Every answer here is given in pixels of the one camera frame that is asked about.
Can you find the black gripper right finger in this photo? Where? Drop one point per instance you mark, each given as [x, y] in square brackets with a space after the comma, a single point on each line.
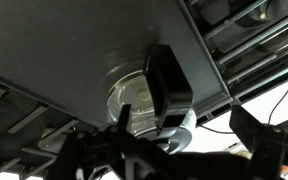
[270, 153]

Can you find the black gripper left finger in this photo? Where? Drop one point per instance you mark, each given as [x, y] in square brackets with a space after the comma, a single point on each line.
[134, 156]

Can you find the dark flat griddle tray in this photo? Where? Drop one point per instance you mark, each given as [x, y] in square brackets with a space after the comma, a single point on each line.
[67, 50]

